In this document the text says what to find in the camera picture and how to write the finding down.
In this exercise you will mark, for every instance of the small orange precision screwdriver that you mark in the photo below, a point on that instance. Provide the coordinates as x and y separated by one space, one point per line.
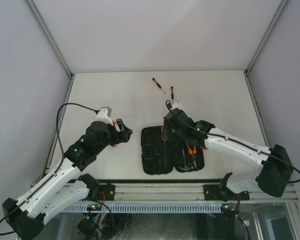
158 85

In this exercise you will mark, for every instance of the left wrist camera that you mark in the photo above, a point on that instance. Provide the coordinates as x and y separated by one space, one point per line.
104 115

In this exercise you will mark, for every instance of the aluminium frame rail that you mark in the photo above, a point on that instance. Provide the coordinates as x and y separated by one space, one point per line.
189 192

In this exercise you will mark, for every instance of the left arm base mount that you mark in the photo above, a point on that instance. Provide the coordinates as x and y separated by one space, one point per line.
103 193

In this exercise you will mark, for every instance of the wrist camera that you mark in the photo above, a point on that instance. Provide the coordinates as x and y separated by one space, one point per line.
104 115
176 105

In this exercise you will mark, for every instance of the small claw hammer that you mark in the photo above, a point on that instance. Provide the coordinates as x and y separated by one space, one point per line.
186 167

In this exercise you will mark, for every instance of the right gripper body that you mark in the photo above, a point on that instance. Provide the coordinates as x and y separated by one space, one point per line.
176 133

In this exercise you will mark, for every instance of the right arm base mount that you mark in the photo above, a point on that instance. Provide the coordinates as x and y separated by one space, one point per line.
219 192

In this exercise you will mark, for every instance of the black plastic tool case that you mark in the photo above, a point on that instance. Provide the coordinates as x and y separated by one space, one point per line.
152 153

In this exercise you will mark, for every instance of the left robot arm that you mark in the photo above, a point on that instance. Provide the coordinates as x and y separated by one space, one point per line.
67 183

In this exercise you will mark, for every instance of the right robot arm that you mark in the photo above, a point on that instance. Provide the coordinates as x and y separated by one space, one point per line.
271 167

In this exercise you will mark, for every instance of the orange handled needle-nose pliers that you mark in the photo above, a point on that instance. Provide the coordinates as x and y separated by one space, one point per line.
192 150

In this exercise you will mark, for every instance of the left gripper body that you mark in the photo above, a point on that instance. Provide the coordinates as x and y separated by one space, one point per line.
110 138

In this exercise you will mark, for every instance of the blue slotted cable duct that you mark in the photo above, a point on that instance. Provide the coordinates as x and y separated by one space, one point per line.
144 208

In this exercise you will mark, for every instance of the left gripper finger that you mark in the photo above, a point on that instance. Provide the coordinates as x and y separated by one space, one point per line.
120 128
125 135

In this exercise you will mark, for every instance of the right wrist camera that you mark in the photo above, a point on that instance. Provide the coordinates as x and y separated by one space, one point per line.
176 105

